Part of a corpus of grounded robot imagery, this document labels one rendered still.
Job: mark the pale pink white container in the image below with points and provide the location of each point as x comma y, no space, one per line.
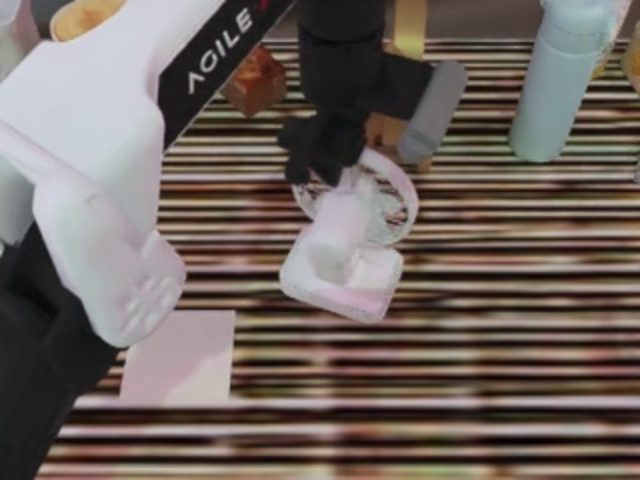
11,30

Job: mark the yellow object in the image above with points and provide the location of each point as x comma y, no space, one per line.
633,67

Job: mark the brown wooden block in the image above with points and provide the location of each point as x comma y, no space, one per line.
256,82

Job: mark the pale pink card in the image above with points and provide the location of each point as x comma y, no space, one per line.
180,357

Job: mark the pale green bottle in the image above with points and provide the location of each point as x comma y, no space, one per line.
555,80

